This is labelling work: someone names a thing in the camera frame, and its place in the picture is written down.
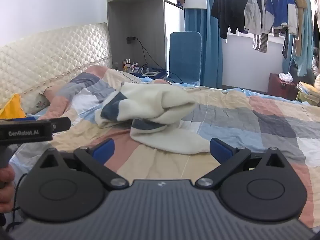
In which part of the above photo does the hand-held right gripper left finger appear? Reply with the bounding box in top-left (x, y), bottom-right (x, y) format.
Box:
top-left (39, 138), bottom-right (130, 190)

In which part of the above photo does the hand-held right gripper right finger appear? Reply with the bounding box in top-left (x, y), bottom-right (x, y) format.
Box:
top-left (195, 137), bottom-right (292, 190)

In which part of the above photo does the white sweater with blue stripes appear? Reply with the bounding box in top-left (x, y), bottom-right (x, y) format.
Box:
top-left (94, 82), bottom-right (210, 155)

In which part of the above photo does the person's left hand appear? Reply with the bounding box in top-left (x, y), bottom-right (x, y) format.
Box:
top-left (0, 166), bottom-right (16, 207)

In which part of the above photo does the yellow cloth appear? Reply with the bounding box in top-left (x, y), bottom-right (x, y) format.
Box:
top-left (0, 93), bottom-right (27, 120)

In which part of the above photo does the floral pillow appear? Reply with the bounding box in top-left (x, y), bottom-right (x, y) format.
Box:
top-left (24, 86), bottom-right (54, 117)

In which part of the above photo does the patchwork checked duvet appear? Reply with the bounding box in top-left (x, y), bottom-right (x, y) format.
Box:
top-left (7, 65), bottom-right (320, 230)

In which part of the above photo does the cream quilted headboard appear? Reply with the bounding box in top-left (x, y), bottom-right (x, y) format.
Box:
top-left (0, 22), bottom-right (112, 117)

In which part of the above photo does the dark red box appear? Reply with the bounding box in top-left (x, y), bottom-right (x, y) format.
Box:
top-left (267, 73), bottom-right (299, 101)

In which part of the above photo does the cluster of small bottles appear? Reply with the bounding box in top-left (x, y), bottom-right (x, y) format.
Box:
top-left (122, 59), bottom-right (148, 74)

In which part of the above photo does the blue curtain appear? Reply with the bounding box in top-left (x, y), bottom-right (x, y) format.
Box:
top-left (184, 0), bottom-right (223, 88)

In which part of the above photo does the blue padded chair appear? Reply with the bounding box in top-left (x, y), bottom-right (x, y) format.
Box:
top-left (169, 32), bottom-right (202, 87)

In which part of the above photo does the striped hanging garment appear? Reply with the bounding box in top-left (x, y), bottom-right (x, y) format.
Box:
top-left (252, 31), bottom-right (268, 53)

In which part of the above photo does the light blue hanging garment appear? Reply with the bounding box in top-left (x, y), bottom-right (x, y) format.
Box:
top-left (282, 0), bottom-right (315, 77)

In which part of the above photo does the grey hanging jacket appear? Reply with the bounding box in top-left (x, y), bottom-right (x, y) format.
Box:
top-left (244, 0), bottom-right (267, 35)

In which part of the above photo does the black hanging jacket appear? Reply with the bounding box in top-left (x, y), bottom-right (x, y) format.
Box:
top-left (211, 0), bottom-right (250, 40)

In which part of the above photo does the blue and white jersey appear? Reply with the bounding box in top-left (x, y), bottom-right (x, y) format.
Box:
top-left (265, 0), bottom-right (298, 34)

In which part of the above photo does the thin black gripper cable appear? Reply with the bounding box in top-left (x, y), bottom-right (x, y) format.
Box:
top-left (5, 174), bottom-right (28, 232)

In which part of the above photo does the black charger cable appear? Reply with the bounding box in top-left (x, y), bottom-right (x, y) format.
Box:
top-left (134, 38), bottom-right (183, 83)

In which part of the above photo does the grey wall cabinet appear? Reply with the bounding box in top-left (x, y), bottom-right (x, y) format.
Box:
top-left (107, 0), bottom-right (185, 73)

